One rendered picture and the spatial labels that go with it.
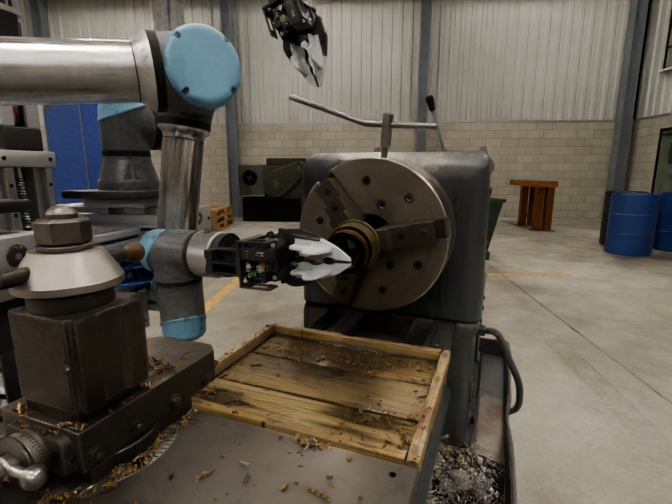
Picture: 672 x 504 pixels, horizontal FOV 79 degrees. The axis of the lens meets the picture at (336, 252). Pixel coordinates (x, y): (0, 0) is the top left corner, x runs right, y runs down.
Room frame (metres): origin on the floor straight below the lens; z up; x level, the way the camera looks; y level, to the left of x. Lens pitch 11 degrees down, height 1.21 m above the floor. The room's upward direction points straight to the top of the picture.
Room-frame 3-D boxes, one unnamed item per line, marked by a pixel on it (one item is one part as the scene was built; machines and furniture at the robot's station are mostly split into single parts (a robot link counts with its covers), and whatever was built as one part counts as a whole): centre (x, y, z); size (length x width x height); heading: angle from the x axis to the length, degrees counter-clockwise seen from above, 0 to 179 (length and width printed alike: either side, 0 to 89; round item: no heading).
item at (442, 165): (1.24, -0.22, 1.06); 0.59 x 0.48 x 0.39; 158
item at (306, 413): (0.59, 0.02, 0.89); 0.36 x 0.30 x 0.04; 68
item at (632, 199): (5.98, -4.36, 0.44); 0.59 x 0.59 x 0.88
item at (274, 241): (0.61, 0.13, 1.08); 0.12 x 0.09 x 0.08; 68
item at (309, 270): (0.58, 0.03, 1.06); 0.09 x 0.06 x 0.03; 68
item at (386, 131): (0.85, -0.10, 1.26); 0.02 x 0.02 x 0.12
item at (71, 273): (0.32, 0.22, 1.13); 0.08 x 0.08 x 0.03
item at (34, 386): (0.32, 0.21, 1.07); 0.07 x 0.07 x 0.10; 68
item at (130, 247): (0.37, 0.20, 1.14); 0.04 x 0.02 x 0.02; 158
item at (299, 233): (0.61, 0.06, 1.10); 0.09 x 0.02 x 0.05; 68
